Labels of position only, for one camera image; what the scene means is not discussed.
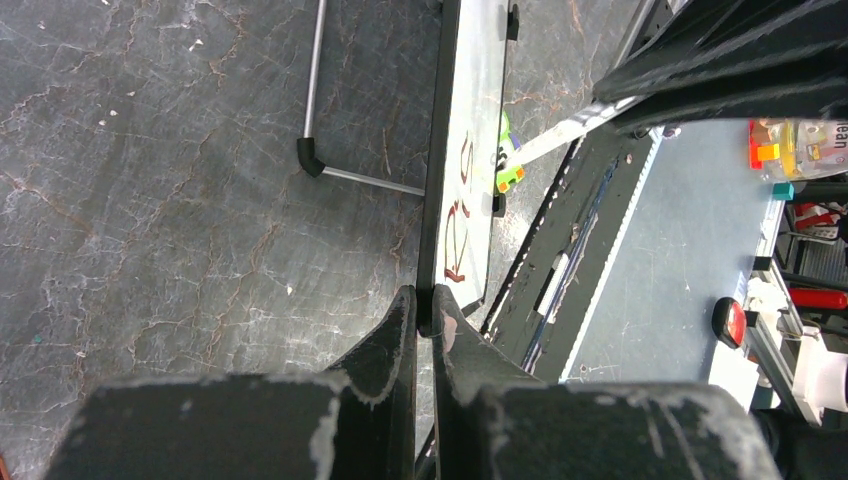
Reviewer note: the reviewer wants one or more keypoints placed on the clear bottle with label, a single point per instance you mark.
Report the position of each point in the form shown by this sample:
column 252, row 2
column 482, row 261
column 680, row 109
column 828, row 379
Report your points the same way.
column 798, row 150

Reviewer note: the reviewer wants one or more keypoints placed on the white marker brown cap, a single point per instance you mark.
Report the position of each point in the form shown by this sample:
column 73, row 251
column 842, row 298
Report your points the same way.
column 572, row 128

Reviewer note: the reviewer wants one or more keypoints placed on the green owl number block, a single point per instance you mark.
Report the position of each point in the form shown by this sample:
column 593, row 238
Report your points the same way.
column 507, row 175

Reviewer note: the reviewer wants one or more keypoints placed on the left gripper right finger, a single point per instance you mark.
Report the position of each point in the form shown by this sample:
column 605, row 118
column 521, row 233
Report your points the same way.
column 496, row 421

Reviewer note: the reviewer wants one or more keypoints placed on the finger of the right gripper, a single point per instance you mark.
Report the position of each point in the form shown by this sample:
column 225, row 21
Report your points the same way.
column 715, row 40
column 816, row 98

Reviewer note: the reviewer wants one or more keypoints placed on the white whiteboard black frame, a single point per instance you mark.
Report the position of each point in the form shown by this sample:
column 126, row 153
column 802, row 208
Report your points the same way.
column 461, row 195

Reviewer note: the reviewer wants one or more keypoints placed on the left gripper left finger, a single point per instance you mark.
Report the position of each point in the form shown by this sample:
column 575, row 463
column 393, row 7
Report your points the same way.
column 353, row 420

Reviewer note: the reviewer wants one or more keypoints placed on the red fire extinguisher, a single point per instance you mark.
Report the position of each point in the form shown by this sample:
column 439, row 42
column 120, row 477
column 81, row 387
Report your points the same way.
column 818, row 298

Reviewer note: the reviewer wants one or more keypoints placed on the red emergency stop button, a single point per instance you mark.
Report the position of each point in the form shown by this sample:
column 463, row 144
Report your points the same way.
column 729, row 322

